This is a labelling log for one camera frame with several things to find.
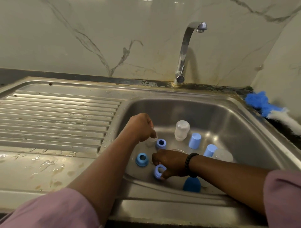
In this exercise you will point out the person's right hand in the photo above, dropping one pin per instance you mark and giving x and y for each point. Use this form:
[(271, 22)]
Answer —
[(173, 162)]

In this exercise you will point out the person's left hand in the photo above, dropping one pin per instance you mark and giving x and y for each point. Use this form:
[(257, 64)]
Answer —
[(138, 127)]

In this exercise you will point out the clear silicone teat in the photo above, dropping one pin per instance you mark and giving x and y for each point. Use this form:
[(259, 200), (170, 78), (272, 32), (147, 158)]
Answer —
[(151, 139)]

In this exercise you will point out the dark blue dome cap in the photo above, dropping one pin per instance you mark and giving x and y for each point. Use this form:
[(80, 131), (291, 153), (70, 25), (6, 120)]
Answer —
[(192, 184)]

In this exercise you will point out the blue cylindrical bottle cap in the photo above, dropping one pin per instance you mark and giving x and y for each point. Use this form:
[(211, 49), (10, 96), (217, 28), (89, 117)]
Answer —
[(194, 141), (210, 150)]

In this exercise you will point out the cartoon print baby bottle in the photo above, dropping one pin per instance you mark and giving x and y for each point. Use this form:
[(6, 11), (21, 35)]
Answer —
[(182, 131)]

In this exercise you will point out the translucent bottle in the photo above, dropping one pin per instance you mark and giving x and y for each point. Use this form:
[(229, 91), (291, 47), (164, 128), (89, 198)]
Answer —
[(223, 155)]

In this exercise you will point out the blue and white bottle brush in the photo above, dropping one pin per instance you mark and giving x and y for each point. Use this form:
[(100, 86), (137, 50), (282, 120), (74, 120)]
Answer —
[(257, 101)]

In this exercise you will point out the person's right forearm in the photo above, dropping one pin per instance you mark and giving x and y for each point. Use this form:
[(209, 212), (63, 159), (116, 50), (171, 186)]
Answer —
[(230, 181)]

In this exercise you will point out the person's left forearm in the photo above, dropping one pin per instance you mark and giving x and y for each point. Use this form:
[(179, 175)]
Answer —
[(103, 178)]

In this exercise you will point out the chrome sink faucet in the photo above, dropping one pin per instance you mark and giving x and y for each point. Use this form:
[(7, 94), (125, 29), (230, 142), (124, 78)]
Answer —
[(182, 51)]

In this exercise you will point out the stainless steel sink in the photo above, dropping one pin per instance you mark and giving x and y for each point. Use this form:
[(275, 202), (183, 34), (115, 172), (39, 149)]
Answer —
[(47, 117)]

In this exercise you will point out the pink shirt sleeve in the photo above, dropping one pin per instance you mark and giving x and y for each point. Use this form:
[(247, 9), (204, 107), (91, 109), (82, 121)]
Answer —
[(284, 197), (51, 211)]

